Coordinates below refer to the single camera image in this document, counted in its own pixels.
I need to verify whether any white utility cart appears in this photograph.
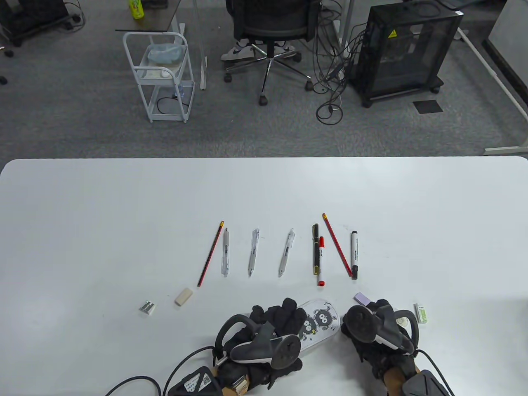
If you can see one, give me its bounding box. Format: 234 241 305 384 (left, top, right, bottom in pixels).
123 31 196 123

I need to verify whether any person's right hand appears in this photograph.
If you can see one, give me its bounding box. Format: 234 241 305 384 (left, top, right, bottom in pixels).
341 299 418 379

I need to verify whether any person's right forearm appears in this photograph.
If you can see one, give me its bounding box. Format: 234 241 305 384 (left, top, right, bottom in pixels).
382 365 419 396

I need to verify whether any white cartoon-print pencil case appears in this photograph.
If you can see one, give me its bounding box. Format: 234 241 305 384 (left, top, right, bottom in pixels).
289 300 340 358

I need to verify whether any white partition panel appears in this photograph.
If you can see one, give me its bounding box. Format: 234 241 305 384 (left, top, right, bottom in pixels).
486 0 528 99

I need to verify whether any person's left hand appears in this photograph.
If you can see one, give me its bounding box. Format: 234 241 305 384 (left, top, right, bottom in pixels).
217 298 309 390

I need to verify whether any black cable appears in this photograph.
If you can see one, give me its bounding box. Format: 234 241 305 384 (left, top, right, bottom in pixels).
417 350 454 396
105 375 162 396
163 346 217 396

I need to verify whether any tangle of floor cables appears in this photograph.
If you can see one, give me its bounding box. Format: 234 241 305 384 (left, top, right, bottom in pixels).
311 0 368 125

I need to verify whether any blue plastic bag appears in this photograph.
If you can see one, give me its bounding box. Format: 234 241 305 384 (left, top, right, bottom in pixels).
147 43 183 65

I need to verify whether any black office chair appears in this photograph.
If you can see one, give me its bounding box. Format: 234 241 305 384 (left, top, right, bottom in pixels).
225 0 323 106

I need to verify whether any brown side table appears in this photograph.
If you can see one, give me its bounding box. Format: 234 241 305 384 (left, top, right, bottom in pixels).
115 0 183 33

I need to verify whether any white desk frame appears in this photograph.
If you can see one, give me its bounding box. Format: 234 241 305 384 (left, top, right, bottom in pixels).
456 28 528 156

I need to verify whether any white desk leg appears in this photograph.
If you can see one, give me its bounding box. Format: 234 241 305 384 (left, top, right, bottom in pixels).
193 0 209 90

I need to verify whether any red pencil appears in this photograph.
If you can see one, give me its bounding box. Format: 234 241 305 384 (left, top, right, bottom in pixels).
197 221 224 287
322 213 353 277

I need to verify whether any black mesh cabinet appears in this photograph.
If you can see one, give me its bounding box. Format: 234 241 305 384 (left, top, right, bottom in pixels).
349 2 464 108

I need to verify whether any black equipment cart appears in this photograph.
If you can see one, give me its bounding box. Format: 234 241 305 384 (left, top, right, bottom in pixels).
0 0 71 47

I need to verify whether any black floor plate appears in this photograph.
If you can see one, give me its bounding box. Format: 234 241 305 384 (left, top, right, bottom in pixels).
413 99 444 114

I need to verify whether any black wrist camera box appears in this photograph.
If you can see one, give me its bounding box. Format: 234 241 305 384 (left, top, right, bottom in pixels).
402 370 454 396
167 366 219 396

